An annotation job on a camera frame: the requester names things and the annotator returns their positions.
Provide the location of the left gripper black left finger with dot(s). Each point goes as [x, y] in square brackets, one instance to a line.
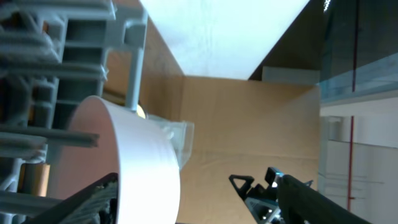
[96, 203]

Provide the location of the pink bowl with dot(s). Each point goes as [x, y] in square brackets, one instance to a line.
[134, 148]

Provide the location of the yellow plate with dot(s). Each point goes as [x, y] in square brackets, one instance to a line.
[140, 112]

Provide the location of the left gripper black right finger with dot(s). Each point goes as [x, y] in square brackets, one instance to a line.
[299, 204]

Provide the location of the wooden chopstick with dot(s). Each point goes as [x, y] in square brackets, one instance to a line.
[34, 179]

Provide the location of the clear plastic bin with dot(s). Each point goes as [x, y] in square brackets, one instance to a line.
[180, 134]

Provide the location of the cardboard box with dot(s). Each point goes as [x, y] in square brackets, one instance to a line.
[241, 127]

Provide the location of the grey plastic dish rack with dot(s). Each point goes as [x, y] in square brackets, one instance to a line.
[53, 56]

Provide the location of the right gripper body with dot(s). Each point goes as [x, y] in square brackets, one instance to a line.
[261, 202]

